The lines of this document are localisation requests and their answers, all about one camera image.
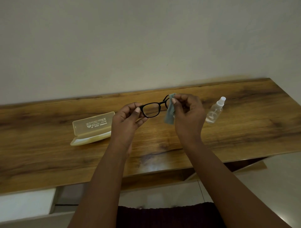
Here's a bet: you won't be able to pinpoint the person's left hand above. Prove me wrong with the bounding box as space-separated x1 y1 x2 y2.
110 102 149 155

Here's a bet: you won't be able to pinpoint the person's right forearm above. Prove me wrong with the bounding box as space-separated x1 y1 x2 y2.
184 138 292 228

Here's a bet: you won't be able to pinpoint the dark maroon garment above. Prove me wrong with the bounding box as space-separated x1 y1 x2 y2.
116 202 226 228

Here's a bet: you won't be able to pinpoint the white cabinet drawer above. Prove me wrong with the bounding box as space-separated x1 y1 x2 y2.
0 188 57 222

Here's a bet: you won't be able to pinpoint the clear spray bottle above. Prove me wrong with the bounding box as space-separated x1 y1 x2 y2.
205 96 226 124

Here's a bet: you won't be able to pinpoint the person's left forearm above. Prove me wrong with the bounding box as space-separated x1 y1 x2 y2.
68 143 132 228

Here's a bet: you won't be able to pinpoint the yellow translucent glasses case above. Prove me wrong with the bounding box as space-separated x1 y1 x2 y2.
70 111 115 147

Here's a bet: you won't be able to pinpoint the person's right hand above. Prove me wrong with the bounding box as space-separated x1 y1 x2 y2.
171 93 207 146

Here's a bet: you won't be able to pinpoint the black framed eyeglasses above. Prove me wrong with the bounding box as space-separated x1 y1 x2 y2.
139 95 170 118

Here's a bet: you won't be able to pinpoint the blue cleaning cloth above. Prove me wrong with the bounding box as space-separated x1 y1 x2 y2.
163 93 177 125

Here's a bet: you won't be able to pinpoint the wooden under-table shelf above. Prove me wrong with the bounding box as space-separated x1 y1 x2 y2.
121 158 268 191

